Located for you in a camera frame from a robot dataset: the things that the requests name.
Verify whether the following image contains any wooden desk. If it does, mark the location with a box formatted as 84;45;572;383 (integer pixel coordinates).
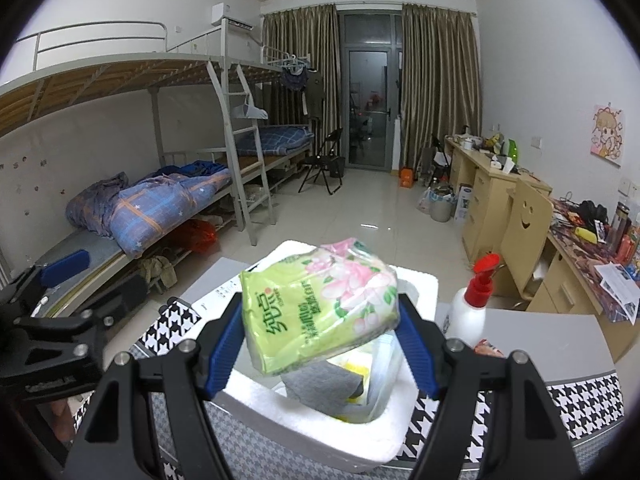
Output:
446;140;639;362

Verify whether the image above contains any white air conditioner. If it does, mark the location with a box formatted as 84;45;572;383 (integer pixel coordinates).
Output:
210;2;254;32

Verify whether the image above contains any left olive curtain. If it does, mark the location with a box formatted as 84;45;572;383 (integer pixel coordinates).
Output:
262;4;342;153

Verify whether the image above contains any white tissue paper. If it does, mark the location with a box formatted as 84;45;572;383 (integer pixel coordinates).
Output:
346;333;404;424

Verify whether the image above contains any red snack packet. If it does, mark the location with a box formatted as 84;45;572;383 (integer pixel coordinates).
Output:
473;338;506;359

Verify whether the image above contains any grey knitted cloth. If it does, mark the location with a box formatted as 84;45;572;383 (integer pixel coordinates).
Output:
281;361;363;415

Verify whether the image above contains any anime girl poster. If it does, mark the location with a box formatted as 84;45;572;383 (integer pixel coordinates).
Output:
590;103;625;167

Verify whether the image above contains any metal bunk bed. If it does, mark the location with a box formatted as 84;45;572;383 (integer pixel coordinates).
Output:
1;20;312;316

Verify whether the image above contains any orange bag on floor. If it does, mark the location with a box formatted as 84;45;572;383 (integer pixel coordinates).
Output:
399;167;414;188

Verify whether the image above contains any white foam box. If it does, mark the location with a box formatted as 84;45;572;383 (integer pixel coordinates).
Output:
184;240;438;472

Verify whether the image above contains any black folding chair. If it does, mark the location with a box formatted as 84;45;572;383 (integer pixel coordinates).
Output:
297;128;345;196

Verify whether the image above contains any blue plaid quilt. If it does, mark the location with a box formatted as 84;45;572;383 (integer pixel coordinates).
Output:
65;160;231;259

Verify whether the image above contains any person's left hand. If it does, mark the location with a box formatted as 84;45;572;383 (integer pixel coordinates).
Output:
48;392;92;443

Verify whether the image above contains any olive curtain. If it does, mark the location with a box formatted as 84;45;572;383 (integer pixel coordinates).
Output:
262;4;342;153
400;4;482;171

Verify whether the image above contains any wooden smiley chair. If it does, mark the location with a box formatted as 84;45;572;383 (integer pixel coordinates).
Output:
474;178;554;302

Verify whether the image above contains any right olive curtain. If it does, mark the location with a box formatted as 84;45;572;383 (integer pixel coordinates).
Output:
400;4;482;171

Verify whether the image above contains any white red pump bottle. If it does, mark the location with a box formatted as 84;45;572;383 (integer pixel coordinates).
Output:
442;252;500;348

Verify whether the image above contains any green floral tissue pack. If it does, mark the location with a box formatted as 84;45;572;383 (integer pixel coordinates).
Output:
240;238;400;376

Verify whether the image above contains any grey trash bin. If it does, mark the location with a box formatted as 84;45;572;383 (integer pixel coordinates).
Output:
428;183;456;222

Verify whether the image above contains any houndstooth table cloth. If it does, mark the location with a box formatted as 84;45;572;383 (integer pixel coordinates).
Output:
128;307;625;480

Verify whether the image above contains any glass balcony door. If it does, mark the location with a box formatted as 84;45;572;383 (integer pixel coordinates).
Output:
340;11;402;171

